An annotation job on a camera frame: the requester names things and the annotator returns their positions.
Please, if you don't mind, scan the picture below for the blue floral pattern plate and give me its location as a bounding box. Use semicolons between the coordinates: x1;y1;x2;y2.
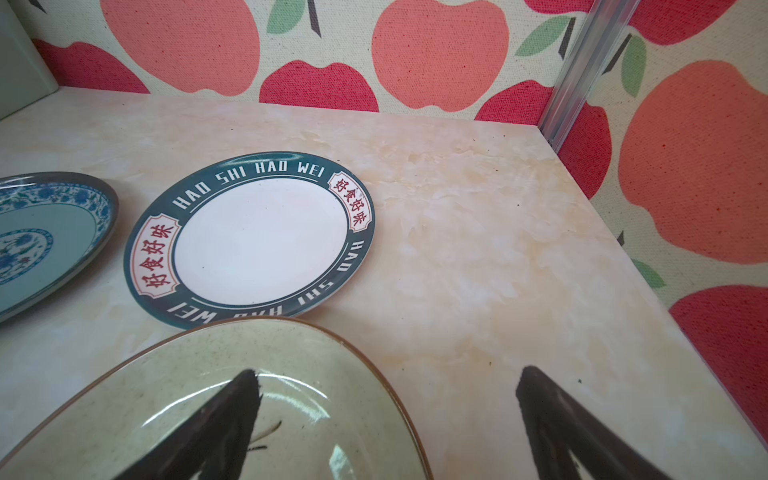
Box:
1;172;119;321

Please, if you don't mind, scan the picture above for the right aluminium frame post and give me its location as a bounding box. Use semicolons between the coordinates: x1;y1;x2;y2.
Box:
538;0;640;151

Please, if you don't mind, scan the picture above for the green rim text plate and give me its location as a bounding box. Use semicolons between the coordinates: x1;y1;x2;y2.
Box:
123;151;376;329

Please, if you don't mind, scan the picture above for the beige speckled ceramic plate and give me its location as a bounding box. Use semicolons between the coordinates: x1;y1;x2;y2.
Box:
1;318;432;479

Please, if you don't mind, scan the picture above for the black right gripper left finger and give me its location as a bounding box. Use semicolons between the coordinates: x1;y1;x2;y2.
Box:
118;369;262;479

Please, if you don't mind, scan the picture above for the light green plastic bin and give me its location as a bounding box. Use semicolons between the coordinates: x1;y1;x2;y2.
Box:
0;0;59;118

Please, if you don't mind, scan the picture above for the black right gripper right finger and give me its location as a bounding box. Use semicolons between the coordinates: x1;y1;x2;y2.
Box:
516;365;668;479

